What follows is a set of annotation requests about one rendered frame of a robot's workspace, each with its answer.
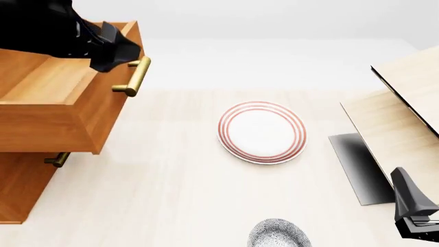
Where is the short brass drawer handle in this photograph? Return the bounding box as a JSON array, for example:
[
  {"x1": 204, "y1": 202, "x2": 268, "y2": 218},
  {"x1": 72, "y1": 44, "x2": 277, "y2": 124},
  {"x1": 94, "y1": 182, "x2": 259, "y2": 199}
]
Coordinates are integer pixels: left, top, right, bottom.
[{"x1": 43, "y1": 152, "x2": 72, "y2": 169}]

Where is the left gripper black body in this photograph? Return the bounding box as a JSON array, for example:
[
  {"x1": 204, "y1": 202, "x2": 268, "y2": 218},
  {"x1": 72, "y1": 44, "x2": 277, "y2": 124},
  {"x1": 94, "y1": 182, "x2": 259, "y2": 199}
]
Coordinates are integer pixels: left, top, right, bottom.
[{"x1": 73, "y1": 18, "x2": 106, "y2": 59}]

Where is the long brass drawer handle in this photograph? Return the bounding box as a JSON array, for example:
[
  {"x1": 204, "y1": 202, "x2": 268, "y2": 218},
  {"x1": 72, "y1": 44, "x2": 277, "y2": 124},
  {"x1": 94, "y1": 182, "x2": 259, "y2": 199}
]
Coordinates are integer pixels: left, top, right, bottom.
[{"x1": 111, "y1": 56, "x2": 152, "y2": 98}]

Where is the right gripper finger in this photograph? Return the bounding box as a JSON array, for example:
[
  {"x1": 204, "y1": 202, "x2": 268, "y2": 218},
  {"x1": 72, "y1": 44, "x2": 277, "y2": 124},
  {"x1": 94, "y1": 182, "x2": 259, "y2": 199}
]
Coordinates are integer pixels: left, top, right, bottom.
[{"x1": 390, "y1": 167, "x2": 439, "y2": 222}]

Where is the pale wood and black box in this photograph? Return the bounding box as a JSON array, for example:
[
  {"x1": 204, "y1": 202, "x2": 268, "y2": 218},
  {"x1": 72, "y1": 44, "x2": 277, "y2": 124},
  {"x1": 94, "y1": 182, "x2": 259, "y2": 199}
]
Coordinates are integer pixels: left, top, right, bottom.
[{"x1": 328, "y1": 45, "x2": 439, "y2": 207}]

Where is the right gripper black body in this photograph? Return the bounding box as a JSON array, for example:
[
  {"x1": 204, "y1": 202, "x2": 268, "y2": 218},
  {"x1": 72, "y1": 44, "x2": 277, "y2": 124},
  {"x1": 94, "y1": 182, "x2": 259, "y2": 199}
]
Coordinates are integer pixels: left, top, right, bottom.
[{"x1": 394, "y1": 210, "x2": 439, "y2": 243}]

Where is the wooden cabinet drawer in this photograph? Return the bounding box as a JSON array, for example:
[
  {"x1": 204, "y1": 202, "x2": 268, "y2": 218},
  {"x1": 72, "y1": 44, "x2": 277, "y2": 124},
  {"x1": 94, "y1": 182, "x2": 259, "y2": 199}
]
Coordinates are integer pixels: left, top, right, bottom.
[{"x1": 0, "y1": 20, "x2": 147, "y2": 156}]

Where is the grey patterned bowl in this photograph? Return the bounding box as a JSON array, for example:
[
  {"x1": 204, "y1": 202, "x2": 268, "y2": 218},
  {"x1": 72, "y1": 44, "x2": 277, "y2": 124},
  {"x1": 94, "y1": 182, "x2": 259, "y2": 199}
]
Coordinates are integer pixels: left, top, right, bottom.
[{"x1": 247, "y1": 218, "x2": 313, "y2": 247}]

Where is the white plate with red rings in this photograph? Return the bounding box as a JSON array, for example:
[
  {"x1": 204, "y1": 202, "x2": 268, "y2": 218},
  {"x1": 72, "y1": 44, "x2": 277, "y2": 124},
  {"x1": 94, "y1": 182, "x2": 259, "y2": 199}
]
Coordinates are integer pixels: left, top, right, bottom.
[{"x1": 216, "y1": 100, "x2": 309, "y2": 166}]

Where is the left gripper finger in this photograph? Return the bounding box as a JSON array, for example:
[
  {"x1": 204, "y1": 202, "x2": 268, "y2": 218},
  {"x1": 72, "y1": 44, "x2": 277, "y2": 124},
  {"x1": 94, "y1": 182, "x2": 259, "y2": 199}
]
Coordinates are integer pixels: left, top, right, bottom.
[
  {"x1": 88, "y1": 42, "x2": 128, "y2": 73},
  {"x1": 101, "y1": 21, "x2": 143, "y2": 62}
]

